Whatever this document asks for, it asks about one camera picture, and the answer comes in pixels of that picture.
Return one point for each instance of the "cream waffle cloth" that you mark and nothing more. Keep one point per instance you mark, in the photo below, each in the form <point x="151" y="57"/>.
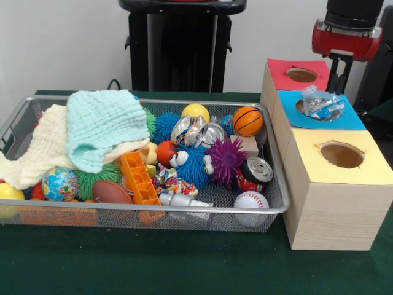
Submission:
<point x="40" y="153"/>

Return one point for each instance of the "mint waffle cloth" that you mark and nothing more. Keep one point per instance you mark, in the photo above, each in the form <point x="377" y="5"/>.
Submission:
<point x="101" y="123"/>

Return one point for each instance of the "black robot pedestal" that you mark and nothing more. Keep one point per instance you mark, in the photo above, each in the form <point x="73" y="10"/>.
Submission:
<point x="172" y="46"/>

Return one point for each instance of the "white toy baseball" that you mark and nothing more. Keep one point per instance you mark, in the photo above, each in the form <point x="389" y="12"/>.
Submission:
<point x="251" y="202"/>

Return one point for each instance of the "purple spiky rubber ball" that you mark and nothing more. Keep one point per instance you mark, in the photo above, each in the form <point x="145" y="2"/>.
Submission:
<point x="227" y="159"/>

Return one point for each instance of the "globe print ball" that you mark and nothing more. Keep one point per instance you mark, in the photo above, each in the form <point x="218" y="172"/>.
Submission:
<point x="59" y="184"/>

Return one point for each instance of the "orange toy basketball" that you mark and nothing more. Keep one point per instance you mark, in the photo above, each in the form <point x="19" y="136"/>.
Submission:
<point x="248" y="121"/>

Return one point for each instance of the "black upright panel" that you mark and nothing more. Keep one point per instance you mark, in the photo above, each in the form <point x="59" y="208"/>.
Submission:
<point x="380" y="83"/>

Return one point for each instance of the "dark green side-table cloth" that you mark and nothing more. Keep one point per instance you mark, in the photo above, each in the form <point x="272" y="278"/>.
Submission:
<point x="383" y="112"/>

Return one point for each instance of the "brown toy football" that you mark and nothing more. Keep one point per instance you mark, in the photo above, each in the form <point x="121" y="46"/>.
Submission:
<point x="112" y="192"/>

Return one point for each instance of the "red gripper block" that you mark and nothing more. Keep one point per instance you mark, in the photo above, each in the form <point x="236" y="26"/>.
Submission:
<point x="347" y="46"/>

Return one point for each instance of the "wooden box with three holes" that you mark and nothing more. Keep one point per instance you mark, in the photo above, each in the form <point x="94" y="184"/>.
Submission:
<point x="331" y="215"/>

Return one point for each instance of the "dark green table cloth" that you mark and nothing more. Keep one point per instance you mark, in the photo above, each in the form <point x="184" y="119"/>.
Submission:
<point x="184" y="261"/>

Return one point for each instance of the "shallow silver mesh bin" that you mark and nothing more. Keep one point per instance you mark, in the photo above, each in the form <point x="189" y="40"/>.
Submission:
<point x="122" y="218"/>

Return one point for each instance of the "blue spiky toy with eyes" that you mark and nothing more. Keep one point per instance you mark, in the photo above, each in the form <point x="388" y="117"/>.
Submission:
<point x="190" y="167"/>

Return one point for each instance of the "orange plastic building brick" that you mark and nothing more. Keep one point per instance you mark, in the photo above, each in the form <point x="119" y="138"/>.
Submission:
<point x="141" y="181"/>

